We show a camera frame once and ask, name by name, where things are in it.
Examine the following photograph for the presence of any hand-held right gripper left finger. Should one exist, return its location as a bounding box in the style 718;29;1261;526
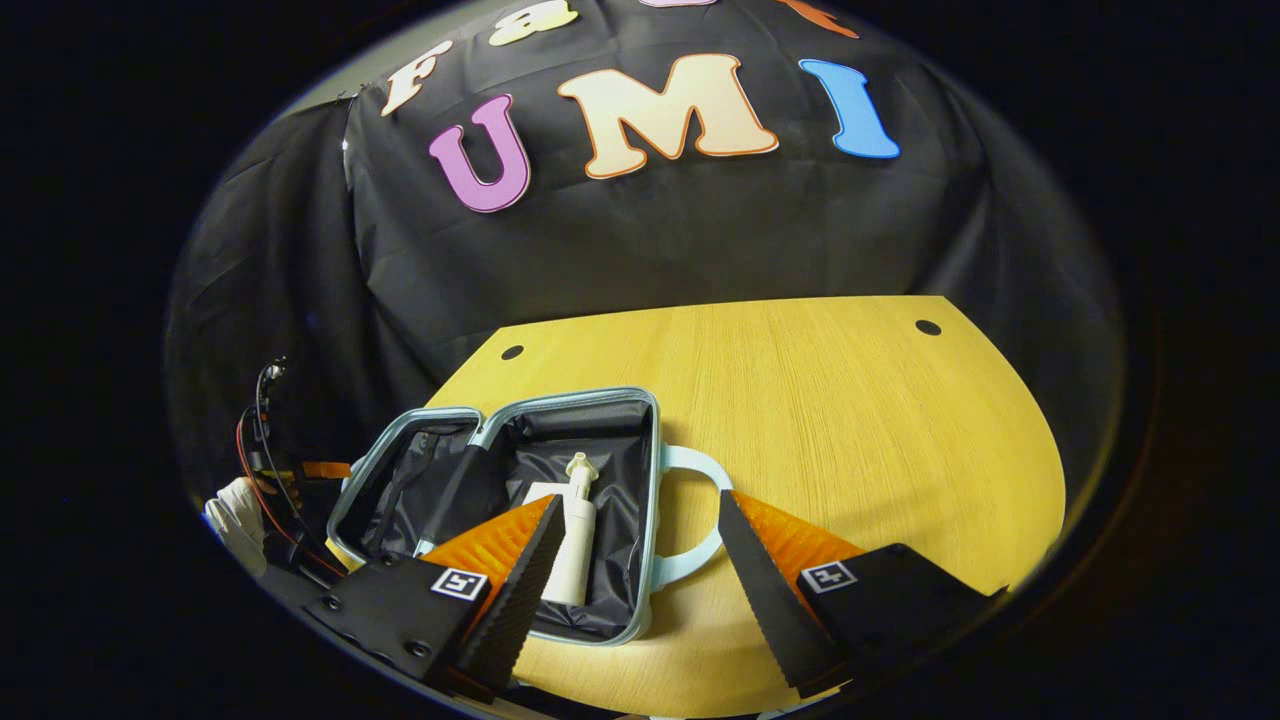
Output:
305;493;567;703

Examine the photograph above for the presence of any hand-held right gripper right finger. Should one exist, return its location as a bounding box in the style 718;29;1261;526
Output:
719;489;1006;699

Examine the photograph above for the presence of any white pump bottle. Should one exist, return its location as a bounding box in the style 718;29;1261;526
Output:
540;452;601;608

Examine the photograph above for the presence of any light blue suitcase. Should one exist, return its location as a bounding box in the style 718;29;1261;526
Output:
326;387;734;648

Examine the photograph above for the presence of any red cable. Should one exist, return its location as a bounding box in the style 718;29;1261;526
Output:
236;410;346;579

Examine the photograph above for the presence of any black cable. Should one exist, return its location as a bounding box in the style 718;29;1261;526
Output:
254;362;301;521

